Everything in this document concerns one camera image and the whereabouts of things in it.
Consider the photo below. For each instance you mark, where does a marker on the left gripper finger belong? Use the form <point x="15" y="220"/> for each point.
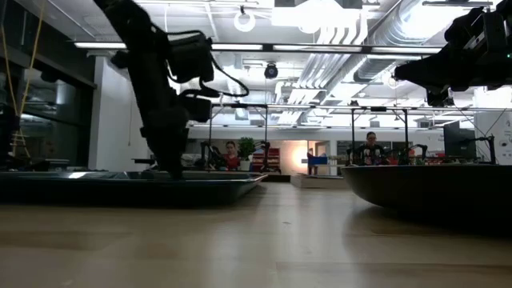
<point x="170" y="158"/>

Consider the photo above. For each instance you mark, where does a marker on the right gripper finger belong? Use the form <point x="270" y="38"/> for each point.
<point x="418" y="74"/>

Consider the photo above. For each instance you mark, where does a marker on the black round plate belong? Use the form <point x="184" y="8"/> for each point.
<point x="432" y="186"/>

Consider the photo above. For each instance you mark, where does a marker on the background black robot arm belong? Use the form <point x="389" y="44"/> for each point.
<point x="208" y="156"/>
<point x="490" y="148"/>
<point x="418" y="149"/>
<point x="265" y="154"/>

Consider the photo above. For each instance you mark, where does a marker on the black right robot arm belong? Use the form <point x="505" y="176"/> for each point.
<point x="505" y="40"/>

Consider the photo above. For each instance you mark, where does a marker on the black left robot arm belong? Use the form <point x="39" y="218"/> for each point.
<point x="136" y="48"/>

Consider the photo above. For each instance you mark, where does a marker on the dark green plastic tray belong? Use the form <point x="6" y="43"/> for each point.
<point x="120" y="192"/>

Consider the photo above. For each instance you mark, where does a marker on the person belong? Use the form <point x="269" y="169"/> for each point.
<point x="231" y="159"/>
<point x="371" y="151"/>

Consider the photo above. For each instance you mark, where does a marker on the dark background screen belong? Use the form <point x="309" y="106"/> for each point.
<point x="458" y="140"/>

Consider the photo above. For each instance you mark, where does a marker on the green potted plant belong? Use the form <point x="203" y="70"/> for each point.
<point x="246" y="148"/>

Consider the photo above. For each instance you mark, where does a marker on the long linear ceiling light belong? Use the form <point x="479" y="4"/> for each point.
<point x="320" y="49"/>

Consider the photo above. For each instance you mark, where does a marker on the red shelf unit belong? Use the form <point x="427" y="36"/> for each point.
<point x="273" y="158"/>

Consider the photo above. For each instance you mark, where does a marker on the black round ceiling device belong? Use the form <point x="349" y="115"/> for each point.
<point x="270" y="71"/>

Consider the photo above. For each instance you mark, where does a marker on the blue background bin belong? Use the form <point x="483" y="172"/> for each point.
<point x="318" y="161"/>

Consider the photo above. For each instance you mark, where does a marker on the small flat printed box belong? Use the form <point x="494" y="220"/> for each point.
<point x="318" y="182"/>

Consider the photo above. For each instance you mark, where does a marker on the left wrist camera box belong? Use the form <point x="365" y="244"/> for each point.
<point x="198" y="109"/>

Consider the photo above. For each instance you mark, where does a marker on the silver ventilation duct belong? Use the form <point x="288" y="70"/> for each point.
<point x="396" y="36"/>

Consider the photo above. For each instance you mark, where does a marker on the black background rig frame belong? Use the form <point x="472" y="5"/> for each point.
<point x="406" y="132"/>
<point x="266" y="132"/>

